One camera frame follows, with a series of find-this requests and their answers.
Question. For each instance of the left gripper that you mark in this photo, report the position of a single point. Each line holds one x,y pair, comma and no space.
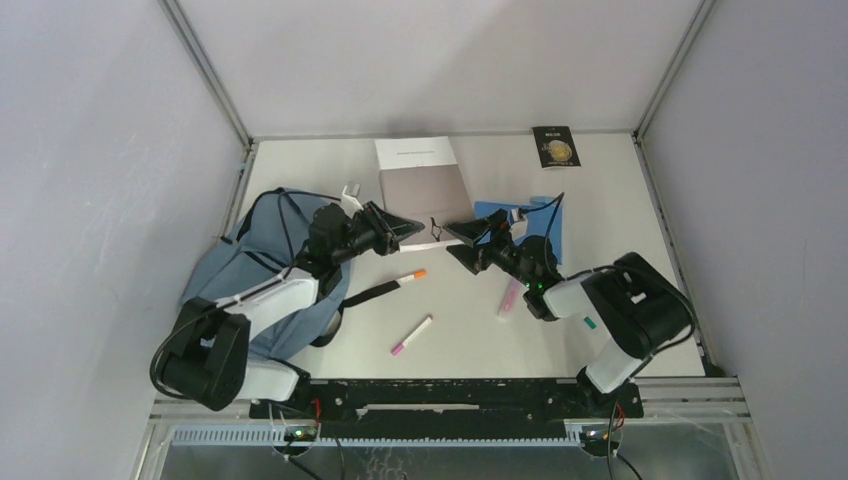
389,229

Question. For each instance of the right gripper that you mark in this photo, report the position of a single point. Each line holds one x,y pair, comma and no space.
471,231

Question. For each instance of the grey and white book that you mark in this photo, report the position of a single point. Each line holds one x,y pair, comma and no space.
421,180

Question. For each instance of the blue binder folder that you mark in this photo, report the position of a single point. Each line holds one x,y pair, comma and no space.
541,218

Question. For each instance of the blue-grey backpack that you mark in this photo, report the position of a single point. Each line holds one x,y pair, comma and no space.
260,246

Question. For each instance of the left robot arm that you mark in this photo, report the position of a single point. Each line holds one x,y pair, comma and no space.
206,356

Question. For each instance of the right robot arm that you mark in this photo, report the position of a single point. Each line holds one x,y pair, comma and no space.
641,311

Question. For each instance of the orange-capped white marker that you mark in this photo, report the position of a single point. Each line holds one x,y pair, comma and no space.
411,277

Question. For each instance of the pink highlighter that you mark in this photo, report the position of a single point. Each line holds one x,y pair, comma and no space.
510,298

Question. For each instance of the pink-capped white marker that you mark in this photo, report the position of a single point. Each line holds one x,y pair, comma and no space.
409,338

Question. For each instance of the black card with gold emblem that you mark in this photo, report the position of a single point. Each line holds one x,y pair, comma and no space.
555,147

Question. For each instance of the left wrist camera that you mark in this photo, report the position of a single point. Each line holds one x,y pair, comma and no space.
349,199

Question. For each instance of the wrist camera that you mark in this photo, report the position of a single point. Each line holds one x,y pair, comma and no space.
349,199
518,220

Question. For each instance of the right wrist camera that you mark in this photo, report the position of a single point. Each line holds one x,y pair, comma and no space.
518,220

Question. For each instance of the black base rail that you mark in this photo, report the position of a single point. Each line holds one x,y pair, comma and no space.
464,408

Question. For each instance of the white cable duct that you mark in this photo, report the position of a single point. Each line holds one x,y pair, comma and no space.
256,435

